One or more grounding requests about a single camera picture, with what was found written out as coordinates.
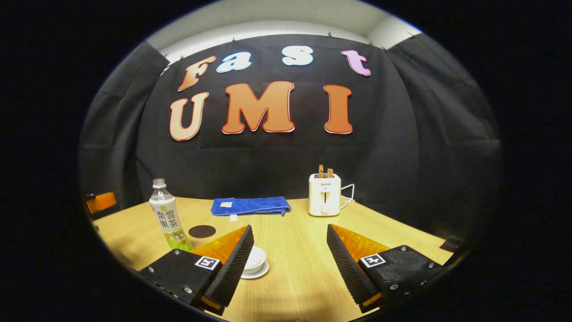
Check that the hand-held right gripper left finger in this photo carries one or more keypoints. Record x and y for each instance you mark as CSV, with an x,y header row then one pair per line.
x,y
234,268

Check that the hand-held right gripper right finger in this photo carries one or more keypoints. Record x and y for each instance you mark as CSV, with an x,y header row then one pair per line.
x,y
346,268

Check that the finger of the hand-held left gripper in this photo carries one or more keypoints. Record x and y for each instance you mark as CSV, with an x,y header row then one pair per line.
x,y
103,202

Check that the dark round coaster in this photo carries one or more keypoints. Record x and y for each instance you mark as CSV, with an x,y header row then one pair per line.
x,y
202,231

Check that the clear water bottle green label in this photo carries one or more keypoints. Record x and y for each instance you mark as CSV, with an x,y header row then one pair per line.
x,y
169,219

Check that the white saucer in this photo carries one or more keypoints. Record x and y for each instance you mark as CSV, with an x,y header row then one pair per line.
x,y
261,273

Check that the folded blue towel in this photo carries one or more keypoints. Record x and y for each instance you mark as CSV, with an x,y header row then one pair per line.
x,y
250,205

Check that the white toaster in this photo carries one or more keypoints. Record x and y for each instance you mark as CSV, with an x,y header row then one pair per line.
x,y
324,197

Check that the black table edge clamp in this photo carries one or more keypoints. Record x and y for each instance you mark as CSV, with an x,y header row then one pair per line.
x,y
451,244

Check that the black backdrop cloth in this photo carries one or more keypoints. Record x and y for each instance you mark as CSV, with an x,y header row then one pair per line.
x,y
277,165

